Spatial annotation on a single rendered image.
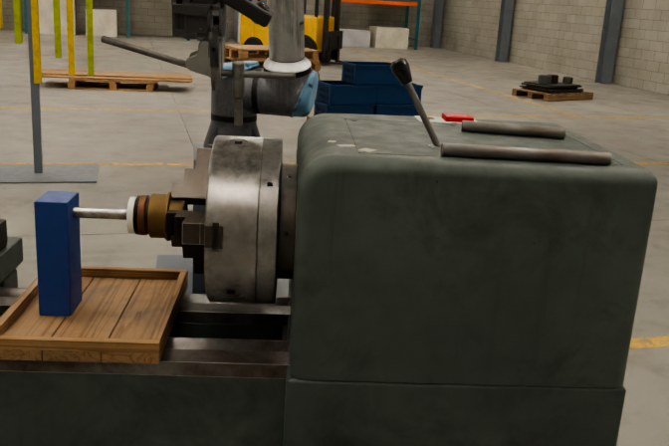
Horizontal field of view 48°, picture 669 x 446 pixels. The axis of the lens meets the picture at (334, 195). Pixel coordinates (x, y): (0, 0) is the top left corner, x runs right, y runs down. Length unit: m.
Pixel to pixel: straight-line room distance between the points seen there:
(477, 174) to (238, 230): 0.41
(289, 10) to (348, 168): 0.66
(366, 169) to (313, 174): 0.09
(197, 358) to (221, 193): 0.30
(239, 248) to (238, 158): 0.16
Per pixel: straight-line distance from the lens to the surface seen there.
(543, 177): 1.26
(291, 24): 1.78
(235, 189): 1.29
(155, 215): 1.42
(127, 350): 1.37
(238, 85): 1.33
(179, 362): 1.38
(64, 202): 1.45
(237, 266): 1.31
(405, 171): 1.20
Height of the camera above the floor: 1.50
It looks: 15 degrees down
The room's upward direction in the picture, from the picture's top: 3 degrees clockwise
